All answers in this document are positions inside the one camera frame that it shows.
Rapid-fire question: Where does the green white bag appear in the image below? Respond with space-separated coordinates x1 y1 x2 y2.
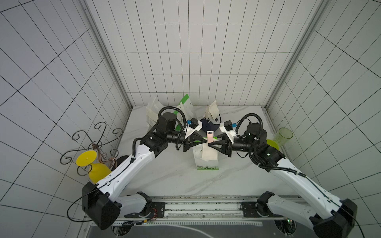
192 143 219 170
174 94 197 131

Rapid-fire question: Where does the cream receipt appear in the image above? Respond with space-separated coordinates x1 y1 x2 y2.
205 100 220 124
201 143 218 161
146 107 160 125

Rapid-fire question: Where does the navy blue beige bag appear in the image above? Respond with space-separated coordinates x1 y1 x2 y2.
200 100 221 132

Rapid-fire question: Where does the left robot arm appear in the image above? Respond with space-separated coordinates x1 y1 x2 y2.
81 106 206 230

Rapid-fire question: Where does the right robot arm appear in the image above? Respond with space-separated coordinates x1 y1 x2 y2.
207 113 358 238

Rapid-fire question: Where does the lime green bowl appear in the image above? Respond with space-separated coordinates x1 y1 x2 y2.
267 139 279 150

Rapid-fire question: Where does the clear green plastic cup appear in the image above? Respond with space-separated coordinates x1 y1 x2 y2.
272 128 294 147

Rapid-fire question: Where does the dark round stand base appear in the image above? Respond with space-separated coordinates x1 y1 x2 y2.
115 155 129 168

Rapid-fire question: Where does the yellow plastic goblet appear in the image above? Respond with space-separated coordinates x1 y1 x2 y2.
76 150 112 184

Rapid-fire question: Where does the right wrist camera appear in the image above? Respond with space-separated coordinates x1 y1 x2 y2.
219 121 237 144

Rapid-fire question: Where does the black wire scroll stand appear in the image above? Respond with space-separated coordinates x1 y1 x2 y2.
60 122 123 169

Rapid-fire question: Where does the aluminium mounting rail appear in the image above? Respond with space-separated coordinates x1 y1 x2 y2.
84 196 323 222

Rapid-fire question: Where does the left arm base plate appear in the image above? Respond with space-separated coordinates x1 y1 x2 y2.
124 202 166 219

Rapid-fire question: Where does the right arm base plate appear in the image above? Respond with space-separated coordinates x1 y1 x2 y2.
240 201 283 218

